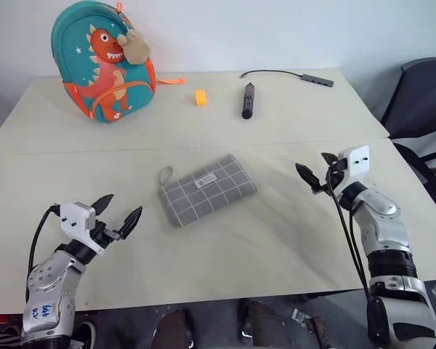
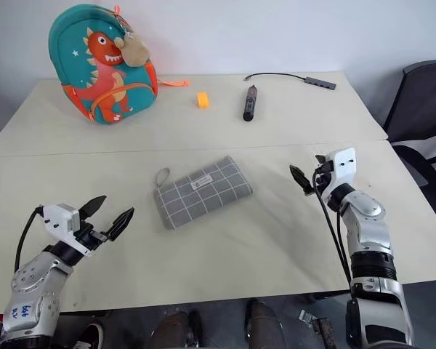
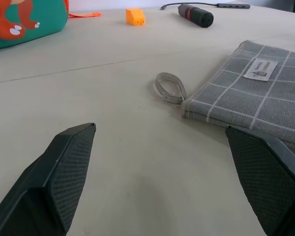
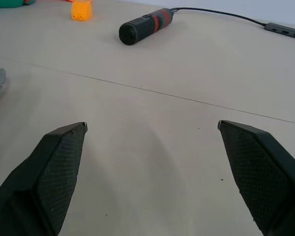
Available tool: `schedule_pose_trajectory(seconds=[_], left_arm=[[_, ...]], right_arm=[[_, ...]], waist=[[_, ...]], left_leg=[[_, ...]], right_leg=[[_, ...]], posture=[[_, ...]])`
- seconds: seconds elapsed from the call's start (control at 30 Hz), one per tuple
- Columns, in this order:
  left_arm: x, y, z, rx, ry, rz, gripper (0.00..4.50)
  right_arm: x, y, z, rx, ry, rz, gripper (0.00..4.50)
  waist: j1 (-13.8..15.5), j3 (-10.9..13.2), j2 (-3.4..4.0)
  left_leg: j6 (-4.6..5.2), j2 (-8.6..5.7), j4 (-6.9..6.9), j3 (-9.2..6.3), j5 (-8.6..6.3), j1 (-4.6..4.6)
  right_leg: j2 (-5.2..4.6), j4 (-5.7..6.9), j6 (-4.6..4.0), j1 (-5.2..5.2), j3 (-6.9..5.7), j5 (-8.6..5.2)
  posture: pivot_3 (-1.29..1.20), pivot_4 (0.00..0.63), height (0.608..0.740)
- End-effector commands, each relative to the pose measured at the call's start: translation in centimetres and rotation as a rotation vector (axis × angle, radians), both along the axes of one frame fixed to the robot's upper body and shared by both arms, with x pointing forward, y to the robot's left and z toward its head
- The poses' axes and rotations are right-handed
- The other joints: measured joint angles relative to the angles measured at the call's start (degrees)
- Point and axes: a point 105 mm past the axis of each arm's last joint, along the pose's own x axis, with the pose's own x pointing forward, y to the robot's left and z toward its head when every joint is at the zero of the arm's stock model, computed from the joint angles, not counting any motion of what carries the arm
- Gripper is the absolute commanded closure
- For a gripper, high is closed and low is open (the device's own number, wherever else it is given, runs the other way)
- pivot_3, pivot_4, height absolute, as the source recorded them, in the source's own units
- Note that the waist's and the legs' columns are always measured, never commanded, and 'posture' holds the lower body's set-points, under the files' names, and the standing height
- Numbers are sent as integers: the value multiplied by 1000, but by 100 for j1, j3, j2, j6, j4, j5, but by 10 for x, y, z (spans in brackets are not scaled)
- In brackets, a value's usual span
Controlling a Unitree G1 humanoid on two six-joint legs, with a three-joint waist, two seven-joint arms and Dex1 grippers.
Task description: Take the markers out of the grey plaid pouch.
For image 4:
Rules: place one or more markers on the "teal dinosaur backpack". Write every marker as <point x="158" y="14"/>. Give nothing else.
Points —
<point x="5" y="3"/>

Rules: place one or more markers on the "orange plastic block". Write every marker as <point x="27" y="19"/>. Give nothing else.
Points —
<point x="81" y="9"/>

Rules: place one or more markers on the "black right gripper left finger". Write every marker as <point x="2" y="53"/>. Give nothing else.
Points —
<point x="39" y="177"/>

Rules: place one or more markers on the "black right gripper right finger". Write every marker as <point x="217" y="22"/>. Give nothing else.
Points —
<point x="265" y="172"/>

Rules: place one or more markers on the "black marker pen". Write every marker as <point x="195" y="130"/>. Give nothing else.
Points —
<point x="142" y="25"/>

